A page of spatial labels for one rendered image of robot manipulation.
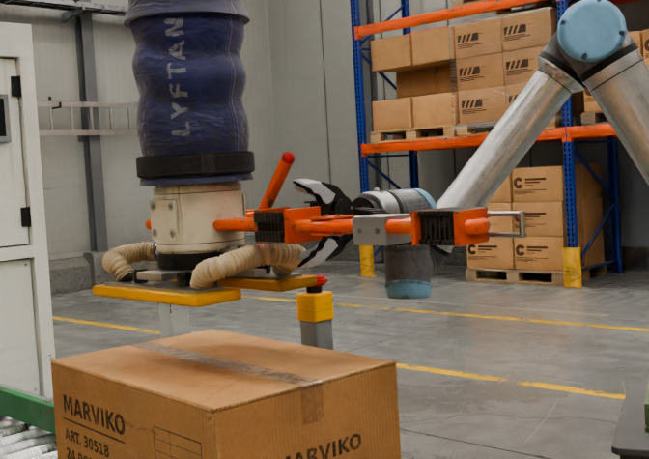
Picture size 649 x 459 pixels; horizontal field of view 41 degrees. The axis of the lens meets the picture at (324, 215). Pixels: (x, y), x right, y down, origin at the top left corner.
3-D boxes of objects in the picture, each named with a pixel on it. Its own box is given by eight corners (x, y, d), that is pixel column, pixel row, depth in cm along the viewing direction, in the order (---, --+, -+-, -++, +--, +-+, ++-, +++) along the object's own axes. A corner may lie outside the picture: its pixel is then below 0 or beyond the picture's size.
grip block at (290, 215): (251, 243, 152) (249, 210, 152) (293, 238, 159) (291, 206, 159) (284, 244, 146) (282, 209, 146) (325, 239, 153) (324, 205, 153)
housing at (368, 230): (352, 244, 137) (350, 216, 137) (380, 241, 142) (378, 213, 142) (385, 245, 133) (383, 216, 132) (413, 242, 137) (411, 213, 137)
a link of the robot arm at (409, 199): (441, 235, 175) (439, 186, 175) (402, 242, 166) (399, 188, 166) (406, 235, 182) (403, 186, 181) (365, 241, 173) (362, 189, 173)
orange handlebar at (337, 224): (111, 233, 186) (110, 215, 186) (222, 221, 208) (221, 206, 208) (474, 241, 121) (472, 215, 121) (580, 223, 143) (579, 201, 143)
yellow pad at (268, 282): (171, 282, 186) (169, 259, 185) (209, 276, 193) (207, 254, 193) (279, 292, 162) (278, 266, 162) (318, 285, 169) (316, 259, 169)
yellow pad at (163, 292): (92, 295, 172) (90, 270, 172) (134, 288, 179) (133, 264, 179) (197, 307, 148) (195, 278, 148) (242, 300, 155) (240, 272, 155)
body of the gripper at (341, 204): (303, 241, 161) (348, 235, 170) (337, 242, 155) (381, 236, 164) (300, 199, 161) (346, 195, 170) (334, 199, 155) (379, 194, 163)
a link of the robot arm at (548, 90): (578, 6, 183) (385, 260, 195) (581, -5, 171) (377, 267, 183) (624, 38, 181) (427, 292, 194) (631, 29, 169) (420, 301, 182)
